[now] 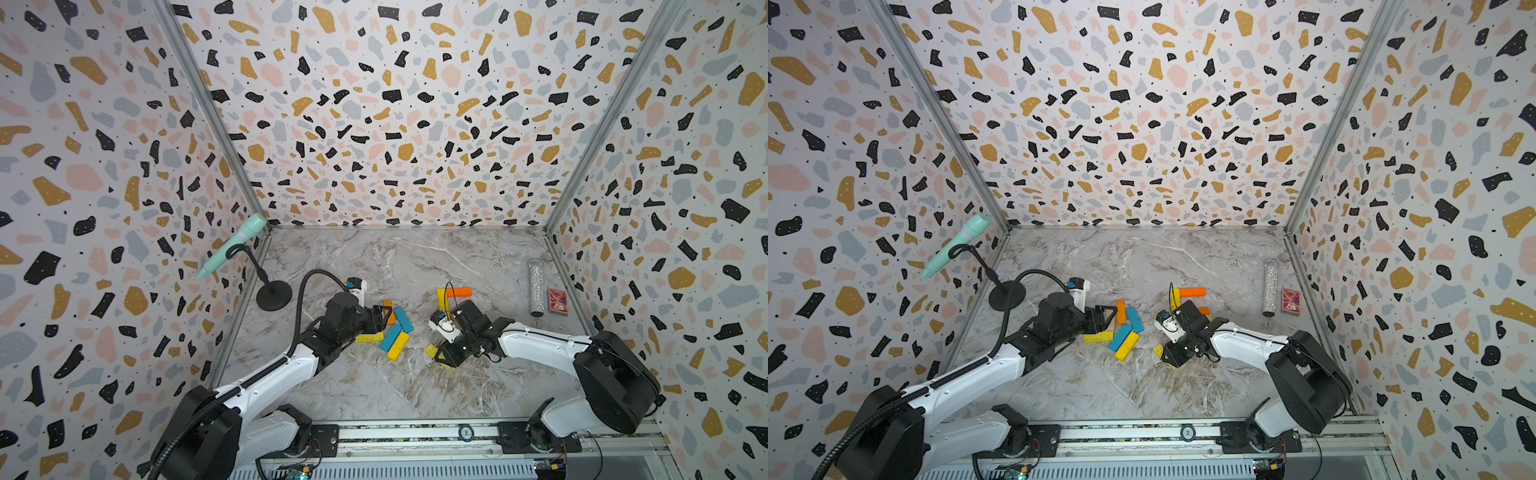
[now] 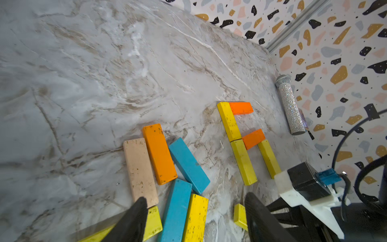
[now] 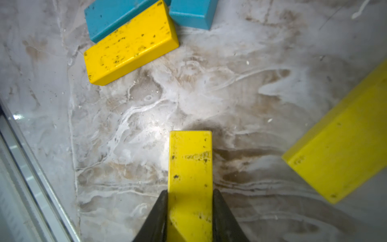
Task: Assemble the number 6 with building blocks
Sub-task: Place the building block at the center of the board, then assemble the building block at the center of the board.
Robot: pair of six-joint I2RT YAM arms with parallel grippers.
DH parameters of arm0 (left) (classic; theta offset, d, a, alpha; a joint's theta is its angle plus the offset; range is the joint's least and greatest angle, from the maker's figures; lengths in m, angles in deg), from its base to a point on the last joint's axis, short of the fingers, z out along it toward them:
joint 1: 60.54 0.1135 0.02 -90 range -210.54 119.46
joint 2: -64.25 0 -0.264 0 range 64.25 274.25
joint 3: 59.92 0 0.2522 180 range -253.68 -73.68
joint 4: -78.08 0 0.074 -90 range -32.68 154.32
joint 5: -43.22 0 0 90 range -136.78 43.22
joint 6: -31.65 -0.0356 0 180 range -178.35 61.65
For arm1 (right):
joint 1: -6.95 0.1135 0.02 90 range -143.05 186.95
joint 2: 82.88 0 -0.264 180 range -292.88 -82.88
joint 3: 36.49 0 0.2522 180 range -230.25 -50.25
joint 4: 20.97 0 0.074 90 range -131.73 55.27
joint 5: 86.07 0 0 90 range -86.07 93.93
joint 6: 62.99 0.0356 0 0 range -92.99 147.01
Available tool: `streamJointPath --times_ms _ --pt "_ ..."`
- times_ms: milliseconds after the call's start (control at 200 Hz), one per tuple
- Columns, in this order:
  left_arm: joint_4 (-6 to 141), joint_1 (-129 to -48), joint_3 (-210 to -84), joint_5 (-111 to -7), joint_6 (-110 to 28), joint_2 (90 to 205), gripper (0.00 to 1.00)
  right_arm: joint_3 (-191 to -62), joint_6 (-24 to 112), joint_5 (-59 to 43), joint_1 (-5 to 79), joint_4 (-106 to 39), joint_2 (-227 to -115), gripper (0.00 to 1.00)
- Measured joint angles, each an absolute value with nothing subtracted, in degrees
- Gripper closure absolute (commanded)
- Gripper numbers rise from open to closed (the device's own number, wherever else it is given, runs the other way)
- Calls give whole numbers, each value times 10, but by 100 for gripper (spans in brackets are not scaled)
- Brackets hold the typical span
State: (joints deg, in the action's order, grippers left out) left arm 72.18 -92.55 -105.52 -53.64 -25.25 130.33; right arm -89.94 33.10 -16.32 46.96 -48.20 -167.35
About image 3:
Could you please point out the yellow block bottom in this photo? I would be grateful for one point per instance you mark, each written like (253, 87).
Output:
(143, 39)

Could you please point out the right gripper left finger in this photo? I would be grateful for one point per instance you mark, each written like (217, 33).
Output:
(154, 228)

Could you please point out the teal block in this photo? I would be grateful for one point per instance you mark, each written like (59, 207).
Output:
(105, 16)
(193, 13)

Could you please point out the yellow block top vertical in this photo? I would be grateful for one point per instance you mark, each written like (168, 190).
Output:
(190, 187)

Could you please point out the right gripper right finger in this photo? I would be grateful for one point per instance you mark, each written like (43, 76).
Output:
(225, 225)

